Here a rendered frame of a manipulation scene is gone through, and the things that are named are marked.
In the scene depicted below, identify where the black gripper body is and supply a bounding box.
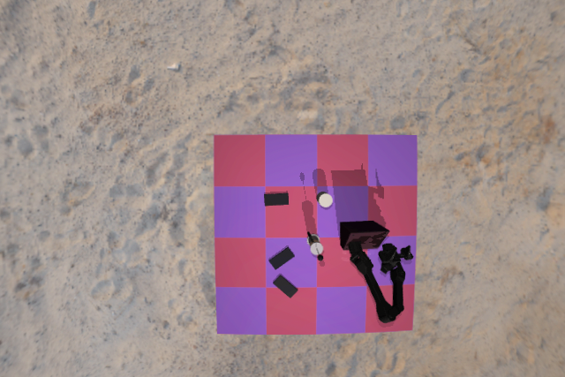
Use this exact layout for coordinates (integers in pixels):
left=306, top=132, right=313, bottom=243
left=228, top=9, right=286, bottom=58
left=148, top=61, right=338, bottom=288
left=378, top=249, right=413, bottom=267

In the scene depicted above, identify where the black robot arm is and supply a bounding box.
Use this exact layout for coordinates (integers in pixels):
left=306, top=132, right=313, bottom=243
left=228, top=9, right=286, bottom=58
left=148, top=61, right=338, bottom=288
left=349, top=241, right=405, bottom=323

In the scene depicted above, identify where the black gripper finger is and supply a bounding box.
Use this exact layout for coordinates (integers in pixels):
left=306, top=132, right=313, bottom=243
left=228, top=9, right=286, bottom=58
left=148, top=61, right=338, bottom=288
left=401, top=245, right=411, bottom=258
left=383, top=247, right=397, bottom=260

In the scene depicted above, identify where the beige cylinder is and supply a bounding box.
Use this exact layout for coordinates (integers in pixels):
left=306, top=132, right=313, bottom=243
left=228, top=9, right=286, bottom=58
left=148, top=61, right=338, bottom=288
left=317, top=192, right=333, bottom=207

